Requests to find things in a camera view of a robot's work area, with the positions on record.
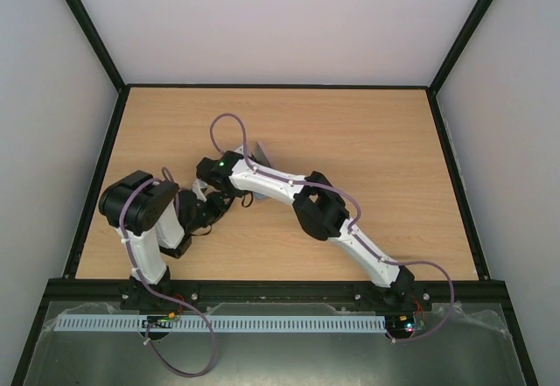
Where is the black frame post right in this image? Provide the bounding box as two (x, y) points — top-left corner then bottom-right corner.
(429, 0), (515, 94)

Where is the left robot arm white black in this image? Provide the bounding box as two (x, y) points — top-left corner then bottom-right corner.
(98, 167), (235, 312)

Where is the black frame post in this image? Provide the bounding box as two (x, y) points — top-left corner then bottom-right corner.
(45, 0), (128, 94)
(429, 0), (515, 94)

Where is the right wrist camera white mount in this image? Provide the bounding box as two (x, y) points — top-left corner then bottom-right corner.
(234, 145), (252, 159)

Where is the black frame post left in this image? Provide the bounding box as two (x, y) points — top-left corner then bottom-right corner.
(45, 0), (128, 94)

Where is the pink grey glasses case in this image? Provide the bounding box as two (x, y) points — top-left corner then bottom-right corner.
(249, 141), (272, 201)

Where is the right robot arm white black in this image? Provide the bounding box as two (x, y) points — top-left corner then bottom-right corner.
(196, 151), (414, 309)

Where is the light blue slotted cable duct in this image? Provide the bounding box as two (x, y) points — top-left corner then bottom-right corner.
(53, 314), (386, 333)

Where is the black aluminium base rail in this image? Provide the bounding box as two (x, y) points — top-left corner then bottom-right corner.
(45, 278), (511, 306)

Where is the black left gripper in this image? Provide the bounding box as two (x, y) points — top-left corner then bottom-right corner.
(188, 192), (235, 234)

